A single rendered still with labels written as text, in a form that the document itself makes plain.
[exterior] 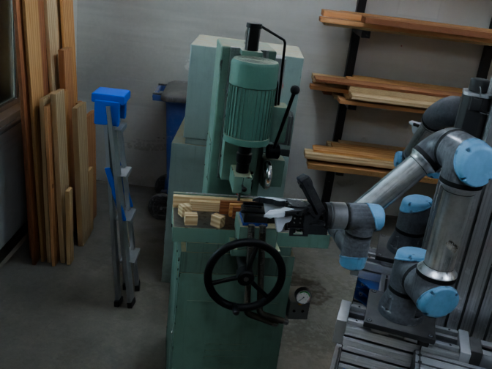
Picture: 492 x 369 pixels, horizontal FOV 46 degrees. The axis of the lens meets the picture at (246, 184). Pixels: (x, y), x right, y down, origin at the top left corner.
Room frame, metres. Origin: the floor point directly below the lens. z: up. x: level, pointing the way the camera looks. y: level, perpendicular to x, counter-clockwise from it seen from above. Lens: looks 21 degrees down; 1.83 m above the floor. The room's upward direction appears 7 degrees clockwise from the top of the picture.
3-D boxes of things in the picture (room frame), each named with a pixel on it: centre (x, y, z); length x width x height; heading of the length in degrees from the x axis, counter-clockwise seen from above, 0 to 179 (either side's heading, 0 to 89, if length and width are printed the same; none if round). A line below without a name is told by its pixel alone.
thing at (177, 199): (2.14, -0.02, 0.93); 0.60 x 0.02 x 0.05; 100
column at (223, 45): (2.40, 0.07, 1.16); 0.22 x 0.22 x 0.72; 10
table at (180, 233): (2.02, -0.04, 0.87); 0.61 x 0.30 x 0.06; 100
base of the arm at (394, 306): (1.66, -0.56, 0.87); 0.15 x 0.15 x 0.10
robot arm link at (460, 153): (1.52, -0.59, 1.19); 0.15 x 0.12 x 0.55; 12
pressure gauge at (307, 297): (1.95, -0.27, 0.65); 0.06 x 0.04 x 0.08; 100
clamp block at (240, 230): (1.93, -0.06, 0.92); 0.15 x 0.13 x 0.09; 100
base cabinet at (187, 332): (2.23, 0.04, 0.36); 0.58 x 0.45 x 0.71; 10
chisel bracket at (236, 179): (2.14, 0.02, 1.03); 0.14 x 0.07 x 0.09; 10
